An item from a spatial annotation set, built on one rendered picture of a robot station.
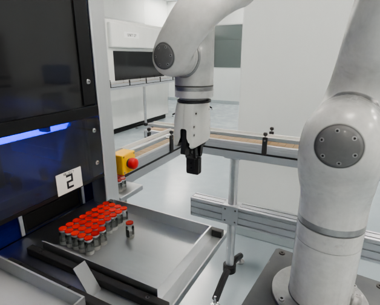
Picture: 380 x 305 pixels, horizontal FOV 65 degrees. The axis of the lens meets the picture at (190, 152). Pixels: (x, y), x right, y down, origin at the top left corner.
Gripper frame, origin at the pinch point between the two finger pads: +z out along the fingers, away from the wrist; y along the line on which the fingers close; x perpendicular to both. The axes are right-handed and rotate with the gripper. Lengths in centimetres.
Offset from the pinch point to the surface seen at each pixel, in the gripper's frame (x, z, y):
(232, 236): -18, 75, -87
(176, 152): -46, 24, -70
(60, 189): -34.7, 9.3, 10.4
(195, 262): 3.4, 22.3, 5.6
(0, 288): -29.3, 22.0, 32.2
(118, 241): -18.3, 22.1, 7.7
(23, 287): -25.3, 22.0, 29.7
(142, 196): -140, 110, -163
